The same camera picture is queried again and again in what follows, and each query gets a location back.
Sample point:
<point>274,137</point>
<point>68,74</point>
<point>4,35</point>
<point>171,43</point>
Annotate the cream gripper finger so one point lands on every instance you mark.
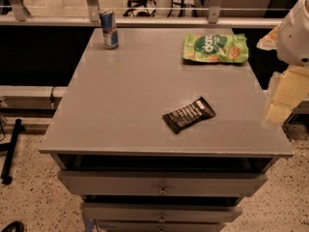
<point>285,92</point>
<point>268,42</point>

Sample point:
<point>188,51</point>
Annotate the green rice chip bag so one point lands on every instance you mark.
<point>216,48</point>

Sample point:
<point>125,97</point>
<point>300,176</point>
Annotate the black rxbar chocolate bar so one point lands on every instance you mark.
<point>189,115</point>

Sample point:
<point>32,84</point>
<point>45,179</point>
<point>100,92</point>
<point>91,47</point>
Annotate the grey drawer cabinet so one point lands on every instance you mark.
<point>153,143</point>

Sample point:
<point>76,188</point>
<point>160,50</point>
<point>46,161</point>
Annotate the black office chair base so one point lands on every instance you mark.
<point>140,4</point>

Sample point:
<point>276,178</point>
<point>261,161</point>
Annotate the blue silver energy drink can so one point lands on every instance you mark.
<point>109,28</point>

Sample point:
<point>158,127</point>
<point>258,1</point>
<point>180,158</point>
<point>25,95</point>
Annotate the middle grey drawer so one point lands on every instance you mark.
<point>160,213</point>

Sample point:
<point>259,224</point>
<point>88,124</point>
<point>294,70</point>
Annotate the grey drawer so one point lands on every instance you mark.
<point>132,226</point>
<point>162,183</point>
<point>160,213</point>

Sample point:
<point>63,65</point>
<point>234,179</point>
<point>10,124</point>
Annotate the top grey drawer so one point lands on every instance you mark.
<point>162,183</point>

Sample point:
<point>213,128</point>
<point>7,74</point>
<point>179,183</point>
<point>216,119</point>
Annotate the bottom grey drawer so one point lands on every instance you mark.
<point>132,226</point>

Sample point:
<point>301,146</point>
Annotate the black metal stand leg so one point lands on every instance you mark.
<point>9,149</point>

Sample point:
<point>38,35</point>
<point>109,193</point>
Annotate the black shoe tip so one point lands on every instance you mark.
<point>15,226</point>

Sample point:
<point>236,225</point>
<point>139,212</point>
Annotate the metal window railing frame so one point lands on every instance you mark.
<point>166,13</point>

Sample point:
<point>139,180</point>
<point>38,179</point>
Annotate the grey wall cable duct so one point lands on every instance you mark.
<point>31,97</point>

